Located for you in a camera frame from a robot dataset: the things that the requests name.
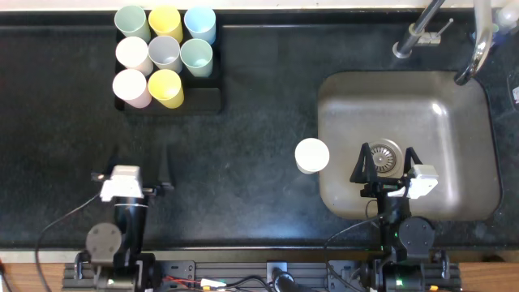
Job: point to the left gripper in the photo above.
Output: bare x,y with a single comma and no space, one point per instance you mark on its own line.
159,190

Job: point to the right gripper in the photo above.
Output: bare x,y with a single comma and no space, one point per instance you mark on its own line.
381,187

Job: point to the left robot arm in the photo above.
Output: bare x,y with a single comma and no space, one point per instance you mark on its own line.
130,227

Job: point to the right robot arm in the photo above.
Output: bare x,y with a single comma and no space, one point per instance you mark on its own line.
416,237

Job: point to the steel sink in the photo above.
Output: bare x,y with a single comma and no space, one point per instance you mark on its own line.
442,134

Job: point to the white cup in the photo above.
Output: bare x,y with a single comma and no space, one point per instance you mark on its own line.
311,155

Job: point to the pink cup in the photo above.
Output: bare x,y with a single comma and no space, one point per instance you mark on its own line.
129,85
131,52

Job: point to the yellow cup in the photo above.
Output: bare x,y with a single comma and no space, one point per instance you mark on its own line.
164,85
164,20

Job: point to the black tray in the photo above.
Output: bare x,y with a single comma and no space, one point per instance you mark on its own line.
202,99

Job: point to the grey cup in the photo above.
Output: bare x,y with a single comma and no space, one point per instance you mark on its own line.
163,50

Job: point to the green cup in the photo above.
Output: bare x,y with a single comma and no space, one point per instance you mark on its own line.
196,54
130,20

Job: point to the blue cup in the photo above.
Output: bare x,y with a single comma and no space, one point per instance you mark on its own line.
199,21

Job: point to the steel tap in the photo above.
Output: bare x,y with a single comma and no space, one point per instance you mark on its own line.
484,40

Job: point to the blue soap bottle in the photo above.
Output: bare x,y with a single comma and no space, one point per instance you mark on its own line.
507,16

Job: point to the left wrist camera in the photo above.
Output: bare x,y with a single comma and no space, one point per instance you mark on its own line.
122,182

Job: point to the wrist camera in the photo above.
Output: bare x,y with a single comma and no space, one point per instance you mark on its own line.
423,180
122,182

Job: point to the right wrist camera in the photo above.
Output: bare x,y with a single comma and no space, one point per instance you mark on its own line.
423,180

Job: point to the mounting rail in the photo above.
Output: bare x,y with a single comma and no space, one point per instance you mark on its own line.
243,273

